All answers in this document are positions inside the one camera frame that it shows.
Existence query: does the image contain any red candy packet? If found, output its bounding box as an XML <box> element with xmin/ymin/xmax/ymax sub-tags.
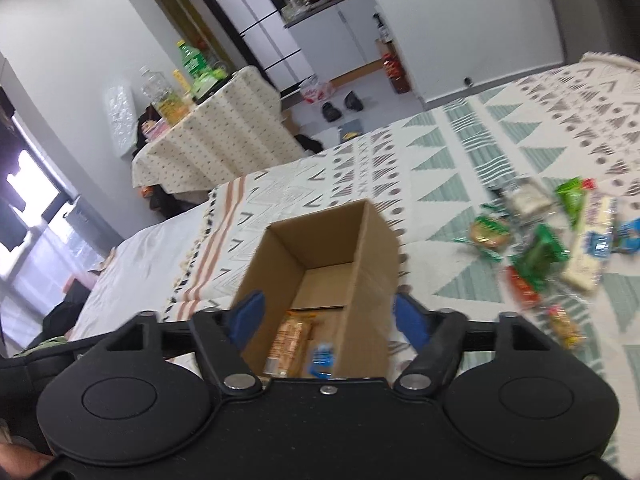
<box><xmin>504</xmin><ymin>266</ymin><xmax>541</xmax><ymax>310</ymax></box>

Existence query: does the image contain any operator hand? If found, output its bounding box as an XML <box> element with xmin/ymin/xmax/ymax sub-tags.
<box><xmin>0</xmin><ymin>443</ymin><xmax>52</xmax><ymax>480</ymax></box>

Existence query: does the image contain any orange wafer pack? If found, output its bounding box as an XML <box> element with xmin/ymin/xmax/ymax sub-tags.
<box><xmin>264</xmin><ymin>311</ymin><xmax>317</xmax><ymax>378</ymax></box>

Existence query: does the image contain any brown cardboard box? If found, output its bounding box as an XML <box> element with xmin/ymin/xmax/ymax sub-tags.
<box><xmin>235</xmin><ymin>200</ymin><xmax>399</xmax><ymax>379</ymax></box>

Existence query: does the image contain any green burger bun pack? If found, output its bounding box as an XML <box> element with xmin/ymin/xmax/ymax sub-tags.
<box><xmin>454</xmin><ymin>204</ymin><xmax>512</xmax><ymax>262</ymax></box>

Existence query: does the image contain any dark green snack packet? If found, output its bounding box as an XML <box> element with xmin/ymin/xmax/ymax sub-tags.
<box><xmin>510</xmin><ymin>223</ymin><xmax>570</xmax><ymax>292</ymax></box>

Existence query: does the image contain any small yellow candy pack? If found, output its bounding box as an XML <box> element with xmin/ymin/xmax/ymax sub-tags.
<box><xmin>546</xmin><ymin>304</ymin><xmax>584</xmax><ymax>350</ymax></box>

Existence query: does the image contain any clear white sandwich pack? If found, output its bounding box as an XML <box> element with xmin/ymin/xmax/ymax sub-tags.
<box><xmin>495</xmin><ymin>177</ymin><xmax>554</xmax><ymax>222</ymax></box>

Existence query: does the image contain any long white cracker pack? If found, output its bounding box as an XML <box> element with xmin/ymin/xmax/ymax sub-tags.
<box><xmin>560</xmin><ymin>190</ymin><xmax>617</xmax><ymax>294</ymax></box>

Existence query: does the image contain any dotted tablecloth table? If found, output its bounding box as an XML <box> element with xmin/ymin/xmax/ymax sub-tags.
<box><xmin>132</xmin><ymin>66</ymin><xmax>304</xmax><ymax>194</ymax></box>

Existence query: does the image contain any left black shoe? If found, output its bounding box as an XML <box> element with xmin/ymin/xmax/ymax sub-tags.
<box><xmin>321</xmin><ymin>102</ymin><xmax>343</xmax><ymax>122</ymax></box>

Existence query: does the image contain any black shoe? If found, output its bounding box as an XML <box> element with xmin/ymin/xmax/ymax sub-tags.
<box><xmin>321</xmin><ymin>102</ymin><xmax>343</xmax><ymax>122</ymax></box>
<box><xmin>344</xmin><ymin>91</ymin><xmax>364</xmax><ymax>112</ymax></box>

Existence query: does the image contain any yellow juice jar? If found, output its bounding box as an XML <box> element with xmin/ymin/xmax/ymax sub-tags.
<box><xmin>140</xmin><ymin>67</ymin><xmax>190</xmax><ymax>127</ymax></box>

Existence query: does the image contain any right black shoe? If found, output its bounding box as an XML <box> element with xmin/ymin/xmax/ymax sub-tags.
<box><xmin>344</xmin><ymin>91</ymin><xmax>364</xmax><ymax>112</ymax></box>

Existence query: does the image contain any small blue snack packet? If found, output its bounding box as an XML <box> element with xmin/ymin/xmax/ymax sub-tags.
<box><xmin>613</xmin><ymin>218</ymin><xmax>640</xmax><ymax>255</ymax></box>

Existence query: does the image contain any red white plastic bag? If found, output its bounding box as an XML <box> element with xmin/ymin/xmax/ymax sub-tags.
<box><xmin>299</xmin><ymin>74</ymin><xmax>335</xmax><ymax>104</ymax></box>

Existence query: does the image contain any green soda bottle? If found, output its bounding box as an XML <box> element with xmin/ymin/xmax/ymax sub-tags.
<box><xmin>177</xmin><ymin>40</ymin><xmax>215</xmax><ymax>93</ymax></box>

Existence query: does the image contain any white kitchen cabinet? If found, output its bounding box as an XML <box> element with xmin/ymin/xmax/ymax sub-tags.
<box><xmin>288</xmin><ymin>0</ymin><xmax>381</xmax><ymax>80</ymax></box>

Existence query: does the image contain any dark framed sliding door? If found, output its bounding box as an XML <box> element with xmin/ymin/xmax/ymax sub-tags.
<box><xmin>203</xmin><ymin>0</ymin><xmax>312</xmax><ymax>96</ymax></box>

